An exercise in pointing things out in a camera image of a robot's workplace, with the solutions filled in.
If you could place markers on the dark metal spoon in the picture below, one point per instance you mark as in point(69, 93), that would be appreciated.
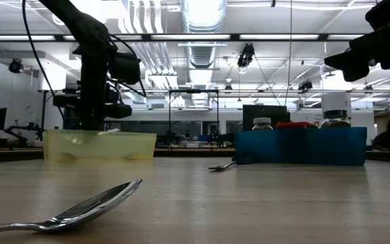
point(223, 166)

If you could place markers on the white column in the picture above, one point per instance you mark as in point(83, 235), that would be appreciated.
point(336, 101)

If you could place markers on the pink cube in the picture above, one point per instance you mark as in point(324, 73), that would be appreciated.
point(296, 125)

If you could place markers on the large black monitor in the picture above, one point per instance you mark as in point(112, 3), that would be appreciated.
point(266, 115)

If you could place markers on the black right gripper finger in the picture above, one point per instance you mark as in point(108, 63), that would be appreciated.
point(361, 57)

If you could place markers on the black ceiling-mounted camera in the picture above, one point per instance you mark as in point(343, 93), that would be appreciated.
point(305, 85)
point(245, 54)
point(15, 65)

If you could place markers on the blue plastic bin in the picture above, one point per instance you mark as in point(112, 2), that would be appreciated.
point(300, 149)

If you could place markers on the black background rig frame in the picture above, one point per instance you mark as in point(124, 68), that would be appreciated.
point(193, 91)

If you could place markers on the black overhead rig beam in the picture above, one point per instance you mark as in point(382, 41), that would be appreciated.
point(234, 37)

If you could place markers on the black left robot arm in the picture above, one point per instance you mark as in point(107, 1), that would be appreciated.
point(86, 30)

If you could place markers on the yellow translucent plastic bin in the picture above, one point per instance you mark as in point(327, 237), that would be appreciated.
point(113, 145)

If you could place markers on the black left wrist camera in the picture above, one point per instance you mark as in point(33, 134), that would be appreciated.
point(124, 67)

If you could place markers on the green-lid spice jar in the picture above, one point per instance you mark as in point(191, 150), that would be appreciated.
point(335, 115)

